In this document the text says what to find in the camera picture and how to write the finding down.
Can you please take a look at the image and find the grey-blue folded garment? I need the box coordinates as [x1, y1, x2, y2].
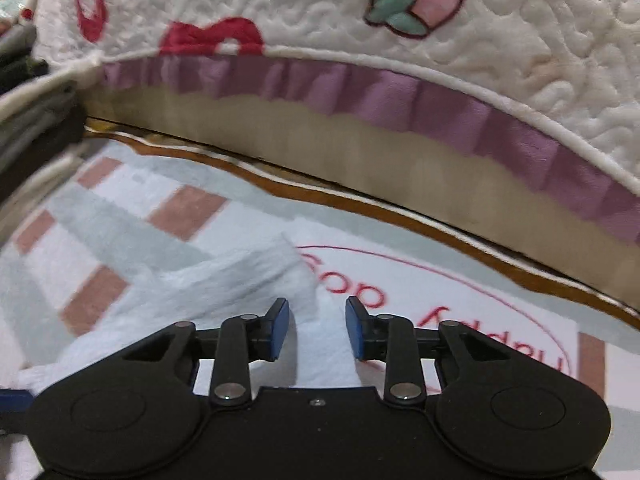
[1, 84, 78, 171]

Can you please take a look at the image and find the white quilt with red bears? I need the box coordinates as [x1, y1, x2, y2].
[22, 0, 639, 244]

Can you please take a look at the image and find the dark teal folded garment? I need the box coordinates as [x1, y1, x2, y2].
[0, 56, 49, 94]

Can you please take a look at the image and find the grey folded top garment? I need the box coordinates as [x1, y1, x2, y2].
[0, 23, 37, 58]

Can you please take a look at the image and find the checkered floor rug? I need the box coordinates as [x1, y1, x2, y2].
[1, 136, 639, 479]

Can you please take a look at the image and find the cream folded bottom garment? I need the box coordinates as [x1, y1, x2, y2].
[0, 150, 84, 246]

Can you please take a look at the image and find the light grey t-shirt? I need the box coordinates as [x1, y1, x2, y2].
[14, 235, 384, 393]

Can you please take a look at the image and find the white waffle folded garment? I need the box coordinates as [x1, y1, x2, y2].
[0, 72, 76, 120]

